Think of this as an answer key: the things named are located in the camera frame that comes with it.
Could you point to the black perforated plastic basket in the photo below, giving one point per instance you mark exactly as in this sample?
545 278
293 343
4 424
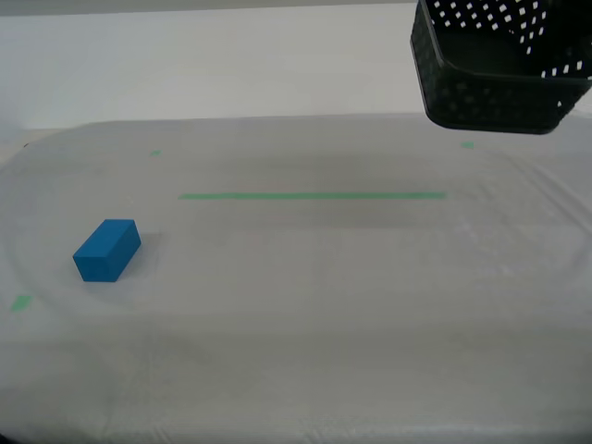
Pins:
481 97

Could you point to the blue rectangular block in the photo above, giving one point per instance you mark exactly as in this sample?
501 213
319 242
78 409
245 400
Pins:
104 252

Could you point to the long green tape strip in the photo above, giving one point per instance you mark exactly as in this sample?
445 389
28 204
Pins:
314 196

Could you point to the white table cloth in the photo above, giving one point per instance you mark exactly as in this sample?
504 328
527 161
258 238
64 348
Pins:
296 333

